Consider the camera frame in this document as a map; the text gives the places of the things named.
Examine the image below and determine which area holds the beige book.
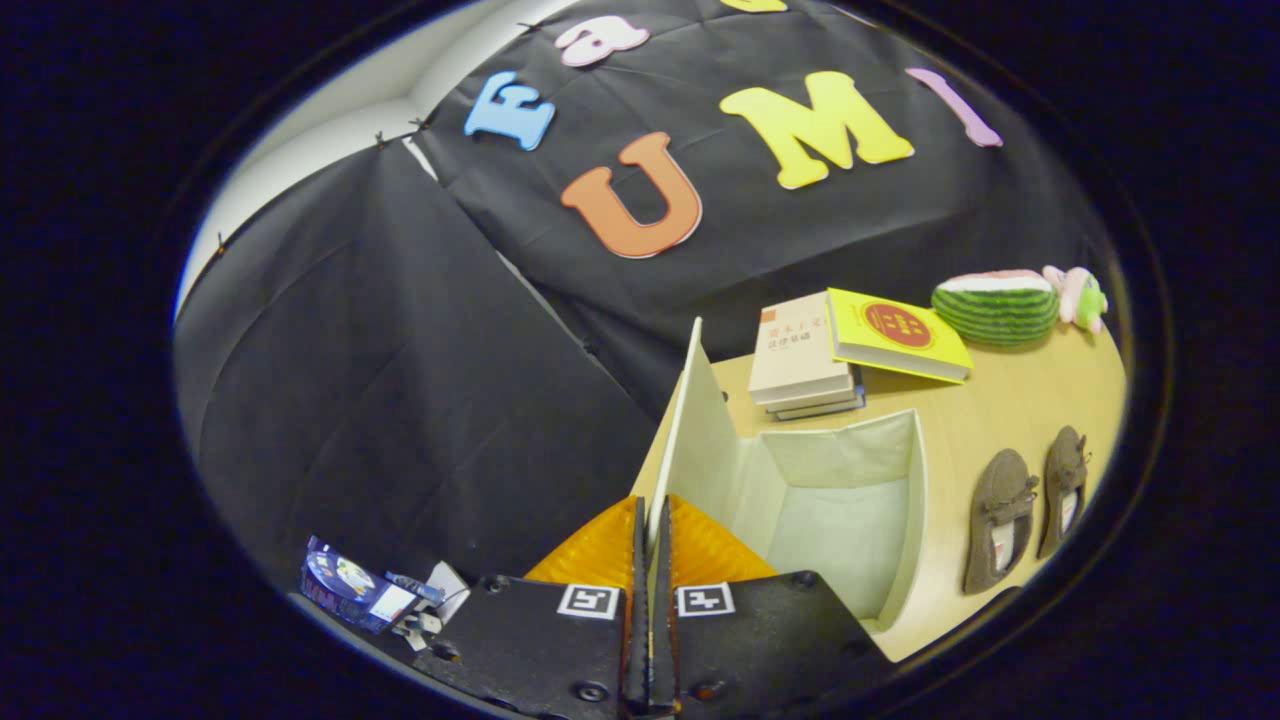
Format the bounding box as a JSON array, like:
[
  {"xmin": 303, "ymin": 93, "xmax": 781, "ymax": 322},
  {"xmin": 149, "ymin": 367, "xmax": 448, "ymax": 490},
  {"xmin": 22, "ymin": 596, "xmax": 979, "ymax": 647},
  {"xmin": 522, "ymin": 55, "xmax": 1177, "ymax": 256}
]
[{"xmin": 748, "ymin": 292, "xmax": 859, "ymax": 406}]

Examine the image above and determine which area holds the watermelon slice plush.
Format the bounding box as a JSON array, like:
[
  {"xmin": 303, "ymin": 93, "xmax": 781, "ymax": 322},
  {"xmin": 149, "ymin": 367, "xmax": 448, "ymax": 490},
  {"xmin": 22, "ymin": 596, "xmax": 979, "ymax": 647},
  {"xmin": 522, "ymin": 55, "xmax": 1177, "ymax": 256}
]
[{"xmin": 931, "ymin": 270, "xmax": 1061, "ymax": 348}]

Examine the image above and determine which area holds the pink and green plush toy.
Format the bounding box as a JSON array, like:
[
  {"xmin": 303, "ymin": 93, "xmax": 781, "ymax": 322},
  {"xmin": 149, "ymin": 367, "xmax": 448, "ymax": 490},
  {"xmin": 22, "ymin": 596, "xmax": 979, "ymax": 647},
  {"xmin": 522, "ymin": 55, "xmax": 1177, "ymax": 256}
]
[{"xmin": 1042, "ymin": 265, "xmax": 1109, "ymax": 334}]

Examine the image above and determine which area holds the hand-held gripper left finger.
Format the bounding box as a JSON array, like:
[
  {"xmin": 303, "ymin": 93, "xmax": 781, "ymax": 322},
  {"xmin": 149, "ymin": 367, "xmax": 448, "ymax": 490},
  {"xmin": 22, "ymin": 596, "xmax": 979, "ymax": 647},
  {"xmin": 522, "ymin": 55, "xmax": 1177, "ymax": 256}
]
[{"xmin": 415, "ymin": 495, "xmax": 649, "ymax": 719}]

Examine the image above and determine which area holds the blue cover book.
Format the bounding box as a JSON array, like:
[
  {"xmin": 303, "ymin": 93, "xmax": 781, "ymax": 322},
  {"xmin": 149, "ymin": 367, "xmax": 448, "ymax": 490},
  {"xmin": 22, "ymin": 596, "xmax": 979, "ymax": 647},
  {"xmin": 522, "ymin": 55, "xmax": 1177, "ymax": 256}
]
[{"xmin": 765, "ymin": 365, "xmax": 867, "ymax": 422}]

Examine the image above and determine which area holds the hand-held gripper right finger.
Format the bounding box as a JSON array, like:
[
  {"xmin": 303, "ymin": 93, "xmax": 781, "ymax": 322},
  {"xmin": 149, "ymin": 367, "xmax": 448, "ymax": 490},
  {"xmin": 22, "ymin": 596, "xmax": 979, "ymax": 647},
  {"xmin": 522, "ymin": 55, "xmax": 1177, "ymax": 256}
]
[{"xmin": 655, "ymin": 493, "xmax": 896, "ymax": 719}]

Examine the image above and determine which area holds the pale fabric storage box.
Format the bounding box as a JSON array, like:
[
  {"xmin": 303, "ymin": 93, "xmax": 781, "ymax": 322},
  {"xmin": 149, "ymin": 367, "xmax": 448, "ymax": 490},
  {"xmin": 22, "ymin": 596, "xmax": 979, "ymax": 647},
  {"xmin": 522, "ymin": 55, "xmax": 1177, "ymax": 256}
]
[{"xmin": 632, "ymin": 318, "xmax": 929, "ymax": 633}]

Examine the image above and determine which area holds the brown fuzzy shoe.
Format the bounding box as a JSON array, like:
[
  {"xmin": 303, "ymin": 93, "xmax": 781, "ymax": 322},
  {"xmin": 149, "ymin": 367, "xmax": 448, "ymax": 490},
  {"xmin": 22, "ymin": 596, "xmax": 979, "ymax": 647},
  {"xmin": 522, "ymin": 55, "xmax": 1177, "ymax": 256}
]
[
  {"xmin": 963, "ymin": 448, "xmax": 1041, "ymax": 596},
  {"xmin": 1037, "ymin": 426, "xmax": 1091, "ymax": 559}
]

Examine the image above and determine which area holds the blue printed packet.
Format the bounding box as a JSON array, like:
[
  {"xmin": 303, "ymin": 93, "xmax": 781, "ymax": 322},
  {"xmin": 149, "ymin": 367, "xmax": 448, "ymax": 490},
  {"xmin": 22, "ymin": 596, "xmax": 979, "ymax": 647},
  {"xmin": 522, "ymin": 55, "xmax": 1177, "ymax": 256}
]
[{"xmin": 300, "ymin": 537, "xmax": 421, "ymax": 636}]

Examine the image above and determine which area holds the yellow book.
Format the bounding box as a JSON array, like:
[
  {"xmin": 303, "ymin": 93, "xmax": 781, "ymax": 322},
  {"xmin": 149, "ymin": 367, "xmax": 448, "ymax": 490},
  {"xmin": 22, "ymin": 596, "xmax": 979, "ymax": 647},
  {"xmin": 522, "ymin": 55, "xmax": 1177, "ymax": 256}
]
[{"xmin": 826, "ymin": 288, "xmax": 974, "ymax": 384}]

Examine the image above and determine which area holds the white paper piece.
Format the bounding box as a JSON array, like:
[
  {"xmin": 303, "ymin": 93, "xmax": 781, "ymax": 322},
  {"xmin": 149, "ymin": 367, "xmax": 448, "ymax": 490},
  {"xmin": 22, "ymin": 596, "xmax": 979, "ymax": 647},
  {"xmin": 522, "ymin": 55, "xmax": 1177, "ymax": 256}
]
[{"xmin": 395, "ymin": 560, "xmax": 471, "ymax": 653}]

